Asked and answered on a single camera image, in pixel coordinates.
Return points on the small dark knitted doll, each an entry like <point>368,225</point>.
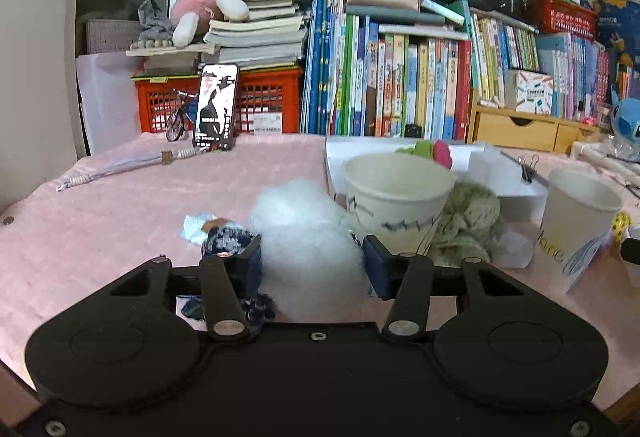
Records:
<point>225,239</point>

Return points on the crumpled white tissue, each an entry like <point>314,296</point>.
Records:
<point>196,227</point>

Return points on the blue plush toy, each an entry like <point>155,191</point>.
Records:
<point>626,117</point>

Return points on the stack of paperback books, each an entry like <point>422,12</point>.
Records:
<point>260,34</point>

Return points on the pile of flat books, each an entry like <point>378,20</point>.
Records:
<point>395,17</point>

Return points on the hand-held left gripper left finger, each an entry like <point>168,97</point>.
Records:
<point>250,264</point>

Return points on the row of tall children's books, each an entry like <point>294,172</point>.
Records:
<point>380,82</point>

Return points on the white patterned box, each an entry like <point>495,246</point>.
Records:
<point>530,92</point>

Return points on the blue printed bag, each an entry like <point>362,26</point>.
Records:
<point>617,24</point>

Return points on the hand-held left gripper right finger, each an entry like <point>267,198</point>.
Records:
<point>376,267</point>

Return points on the green and pink felt flower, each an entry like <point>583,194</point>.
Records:
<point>430,151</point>

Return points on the row of small children's books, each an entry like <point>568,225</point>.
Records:
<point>570,72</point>

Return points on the folded pale umbrella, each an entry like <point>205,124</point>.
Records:
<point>125,165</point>

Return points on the paper cup with grey tape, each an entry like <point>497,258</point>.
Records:
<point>395,202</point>

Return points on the miniature bicycle model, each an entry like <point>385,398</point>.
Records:
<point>179,117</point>

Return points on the grey plush toy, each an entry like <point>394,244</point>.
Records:
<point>154,24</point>

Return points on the wooden drawer organizer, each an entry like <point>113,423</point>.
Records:
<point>520,129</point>

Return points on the paper cup with blue drawing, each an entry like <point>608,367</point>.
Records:
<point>575,227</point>

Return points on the white shallow box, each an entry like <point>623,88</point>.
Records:
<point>492,167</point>

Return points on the white tissue sheet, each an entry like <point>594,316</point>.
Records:
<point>515,244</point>

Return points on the green knitted cloth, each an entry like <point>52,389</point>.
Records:
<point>470,222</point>

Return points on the red basket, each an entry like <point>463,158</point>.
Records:
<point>562,17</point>

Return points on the white fluffy stuffing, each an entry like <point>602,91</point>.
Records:
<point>305,237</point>

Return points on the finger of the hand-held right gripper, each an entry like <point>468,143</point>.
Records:
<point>632,253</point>

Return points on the red plastic crate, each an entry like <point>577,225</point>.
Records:
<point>270,99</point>

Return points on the black binder clip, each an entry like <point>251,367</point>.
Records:
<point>527,169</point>

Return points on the smartphone on stand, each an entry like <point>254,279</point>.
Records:
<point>216,109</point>

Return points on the pink plush toy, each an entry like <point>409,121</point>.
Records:
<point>200,4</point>

